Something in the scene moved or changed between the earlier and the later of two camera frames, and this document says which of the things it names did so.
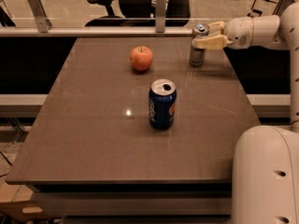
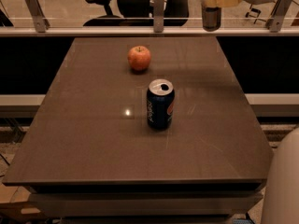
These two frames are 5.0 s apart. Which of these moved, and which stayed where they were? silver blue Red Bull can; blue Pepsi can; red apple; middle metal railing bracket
Moved: silver blue Red Bull can
Stayed: middle metal railing bracket; blue Pepsi can; red apple
